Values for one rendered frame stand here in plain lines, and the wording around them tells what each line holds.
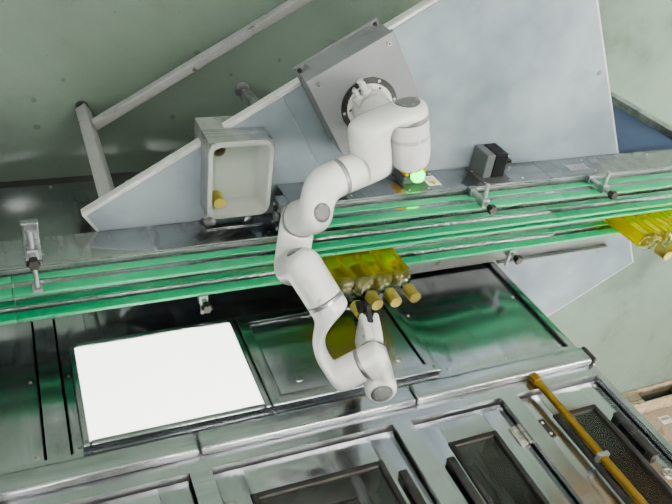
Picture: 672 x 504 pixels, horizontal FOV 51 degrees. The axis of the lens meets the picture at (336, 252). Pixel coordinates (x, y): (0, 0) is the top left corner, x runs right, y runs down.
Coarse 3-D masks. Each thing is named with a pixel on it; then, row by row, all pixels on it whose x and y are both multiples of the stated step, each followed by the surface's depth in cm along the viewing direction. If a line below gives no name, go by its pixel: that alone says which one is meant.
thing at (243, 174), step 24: (216, 144) 179; (240, 144) 181; (264, 144) 184; (216, 168) 190; (240, 168) 193; (264, 168) 191; (240, 192) 198; (264, 192) 194; (216, 216) 190; (240, 216) 193
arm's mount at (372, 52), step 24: (336, 48) 183; (360, 48) 178; (384, 48) 179; (312, 72) 180; (336, 72) 178; (360, 72) 181; (384, 72) 183; (408, 72) 185; (312, 96) 183; (336, 96) 182; (408, 96) 189; (336, 120) 186; (336, 144) 194
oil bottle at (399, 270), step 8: (392, 248) 205; (384, 256) 201; (392, 256) 201; (392, 264) 198; (400, 264) 199; (392, 272) 196; (400, 272) 196; (408, 272) 196; (392, 280) 197; (400, 280) 195
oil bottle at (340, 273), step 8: (328, 256) 198; (336, 256) 198; (328, 264) 194; (336, 264) 195; (344, 264) 196; (336, 272) 192; (344, 272) 192; (336, 280) 189; (344, 280) 189; (352, 280) 190; (344, 288) 189; (352, 288) 190
